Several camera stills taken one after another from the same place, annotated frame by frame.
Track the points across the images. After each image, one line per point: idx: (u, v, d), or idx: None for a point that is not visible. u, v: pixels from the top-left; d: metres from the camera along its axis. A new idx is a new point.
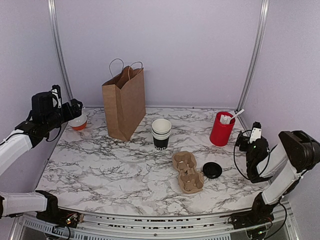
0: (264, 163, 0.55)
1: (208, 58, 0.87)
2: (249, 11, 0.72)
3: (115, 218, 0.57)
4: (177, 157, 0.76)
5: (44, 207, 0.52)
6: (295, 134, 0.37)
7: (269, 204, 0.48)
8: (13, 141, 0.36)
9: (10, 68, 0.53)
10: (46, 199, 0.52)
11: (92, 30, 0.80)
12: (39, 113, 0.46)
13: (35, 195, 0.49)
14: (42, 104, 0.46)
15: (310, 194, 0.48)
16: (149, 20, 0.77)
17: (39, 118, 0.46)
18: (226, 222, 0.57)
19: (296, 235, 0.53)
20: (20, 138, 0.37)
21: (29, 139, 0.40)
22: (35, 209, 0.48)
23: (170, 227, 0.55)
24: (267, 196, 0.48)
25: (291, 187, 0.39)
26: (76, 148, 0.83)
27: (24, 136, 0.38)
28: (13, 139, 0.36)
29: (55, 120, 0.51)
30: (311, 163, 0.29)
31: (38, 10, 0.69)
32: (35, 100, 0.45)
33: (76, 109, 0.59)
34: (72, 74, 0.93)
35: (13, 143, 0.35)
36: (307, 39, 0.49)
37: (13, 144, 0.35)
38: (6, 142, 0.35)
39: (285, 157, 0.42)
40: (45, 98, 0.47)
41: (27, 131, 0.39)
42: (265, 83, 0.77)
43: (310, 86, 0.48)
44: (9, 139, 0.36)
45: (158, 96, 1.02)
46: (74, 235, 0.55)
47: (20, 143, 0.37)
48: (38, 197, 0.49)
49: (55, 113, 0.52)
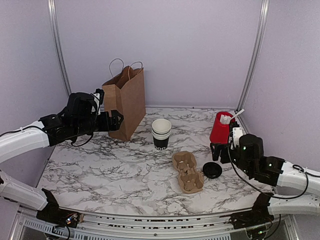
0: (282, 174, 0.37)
1: (208, 58, 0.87)
2: (249, 11, 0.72)
3: (115, 218, 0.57)
4: (177, 157, 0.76)
5: (41, 208, 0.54)
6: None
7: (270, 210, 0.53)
8: (25, 135, 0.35)
9: (10, 68, 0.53)
10: (45, 201, 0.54)
11: (92, 30, 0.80)
12: (70, 114, 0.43)
13: (38, 194, 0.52)
14: (76, 106, 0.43)
15: None
16: (149, 21, 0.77)
17: (68, 120, 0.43)
18: (227, 222, 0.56)
19: (296, 235, 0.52)
20: (36, 134, 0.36)
21: (47, 137, 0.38)
22: (32, 205, 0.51)
23: (170, 227, 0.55)
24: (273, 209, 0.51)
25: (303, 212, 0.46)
26: (76, 148, 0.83)
27: (40, 132, 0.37)
28: (28, 132, 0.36)
29: (86, 126, 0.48)
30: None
31: (38, 10, 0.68)
32: (72, 100, 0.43)
33: (114, 121, 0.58)
34: (72, 74, 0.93)
35: (23, 137, 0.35)
36: (307, 40, 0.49)
37: (24, 137, 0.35)
38: (21, 132, 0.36)
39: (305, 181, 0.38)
40: (82, 101, 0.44)
41: (46, 129, 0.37)
42: (265, 83, 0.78)
43: (310, 86, 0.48)
44: (26, 130, 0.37)
45: (158, 96, 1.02)
46: (74, 235, 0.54)
47: (33, 138, 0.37)
48: (39, 199, 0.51)
49: (89, 120, 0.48)
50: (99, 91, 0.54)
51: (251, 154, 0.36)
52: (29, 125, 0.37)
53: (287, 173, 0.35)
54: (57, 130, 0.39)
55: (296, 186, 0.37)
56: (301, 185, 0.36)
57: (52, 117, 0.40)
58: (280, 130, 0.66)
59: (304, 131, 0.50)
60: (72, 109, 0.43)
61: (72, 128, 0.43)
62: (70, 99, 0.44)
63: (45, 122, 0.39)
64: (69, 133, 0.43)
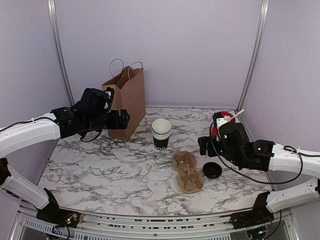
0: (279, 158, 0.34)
1: (208, 58, 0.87)
2: (249, 11, 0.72)
3: (115, 219, 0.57)
4: (177, 157, 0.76)
5: (41, 207, 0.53)
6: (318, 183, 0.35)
7: (269, 208, 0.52)
8: (38, 126, 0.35)
9: (10, 68, 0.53)
10: (47, 201, 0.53)
11: (92, 30, 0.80)
12: (84, 108, 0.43)
13: (40, 192, 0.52)
14: (90, 101, 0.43)
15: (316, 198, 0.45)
16: (149, 21, 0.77)
17: (81, 114, 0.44)
18: (227, 222, 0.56)
19: (296, 235, 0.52)
20: (47, 125, 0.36)
21: (59, 129, 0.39)
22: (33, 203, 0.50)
23: (170, 227, 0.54)
24: (273, 206, 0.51)
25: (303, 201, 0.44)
26: (76, 148, 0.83)
27: (53, 124, 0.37)
28: (41, 123, 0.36)
29: (98, 122, 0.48)
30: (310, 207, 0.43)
31: (38, 10, 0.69)
32: (86, 94, 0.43)
33: (124, 121, 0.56)
34: (72, 74, 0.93)
35: (36, 128, 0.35)
36: (307, 40, 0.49)
37: (36, 128, 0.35)
38: (34, 123, 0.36)
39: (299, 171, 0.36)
40: (97, 97, 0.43)
41: (59, 120, 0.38)
42: (265, 83, 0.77)
43: (310, 86, 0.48)
44: (37, 121, 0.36)
45: (158, 96, 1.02)
46: (74, 235, 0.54)
47: (46, 129, 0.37)
48: (39, 198, 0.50)
49: (101, 116, 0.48)
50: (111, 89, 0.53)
51: (234, 141, 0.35)
52: (41, 117, 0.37)
53: (277, 156, 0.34)
54: (69, 122, 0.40)
55: (293, 169, 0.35)
56: (297, 168, 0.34)
57: (64, 110, 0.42)
58: (280, 130, 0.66)
59: (304, 131, 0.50)
60: (86, 104, 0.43)
61: (84, 122, 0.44)
62: (84, 94, 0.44)
63: (57, 114, 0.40)
64: (81, 127, 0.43)
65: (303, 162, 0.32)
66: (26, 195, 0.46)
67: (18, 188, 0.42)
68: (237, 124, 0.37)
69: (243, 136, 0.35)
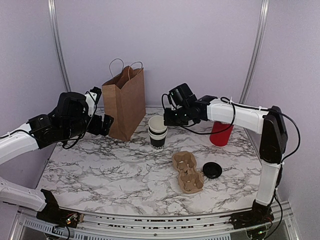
0: (218, 109, 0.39)
1: (208, 58, 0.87)
2: (248, 11, 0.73)
3: (115, 218, 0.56)
4: (177, 156, 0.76)
5: (40, 208, 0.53)
6: (266, 147, 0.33)
7: (268, 204, 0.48)
8: (12, 140, 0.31)
9: (10, 69, 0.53)
10: (43, 203, 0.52)
11: (92, 30, 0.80)
12: (60, 115, 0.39)
13: (34, 195, 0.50)
14: (66, 106, 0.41)
15: (314, 198, 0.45)
16: (148, 21, 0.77)
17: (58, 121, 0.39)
18: (227, 222, 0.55)
19: (296, 235, 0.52)
20: (23, 137, 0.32)
21: (36, 141, 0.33)
22: (30, 205, 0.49)
23: (170, 227, 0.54)
24: (263, 198, 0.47)
25: (278, 175, 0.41)
26: (77, 148, 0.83)
27: (28, 136, 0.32)
28: (16, 136, 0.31)
29: (78, 128, 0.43)
30: (278, 183, 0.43)
31: (38, 10, 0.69)
32: (62, 100, 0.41)
33: (106, 127, 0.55)
34: (72, 74, 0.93)
35: (7, 143, 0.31)
36: (306, 40, 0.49)
37: (10, 143, 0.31)
38: (9, 137, 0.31)
39: (258, 130, 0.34)
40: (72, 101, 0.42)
41: (33, 131, 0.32)
42: (266, 83, 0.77)
43: (309, 86, 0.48)
44: (14, 134, 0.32)
45: (158, 96, 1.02)
46: (74, 235, 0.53)
47: (22, 143, 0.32)
48: (35, 201, 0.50)
49: (80, 120, 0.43)
50: (97, 90, 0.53)
51: (179, 98, 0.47)
52: (16, 129, 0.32)
53: (212, 105, 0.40)
54: (46, 131, 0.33)
55: (227, 119, 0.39)
56: (231, 118, 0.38)
57: (41, 118, 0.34)
58: None
59: (304, 130, 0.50)
60: (62, 109, 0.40)
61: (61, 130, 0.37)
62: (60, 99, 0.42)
63: (33, 124, 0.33)
64: (59, 135, 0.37)
65: (236, 111, 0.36)
66: (19, 198, 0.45)
67: (10, 193, 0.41)
68: (181, 85, 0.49)
69: (184, 92, 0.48)
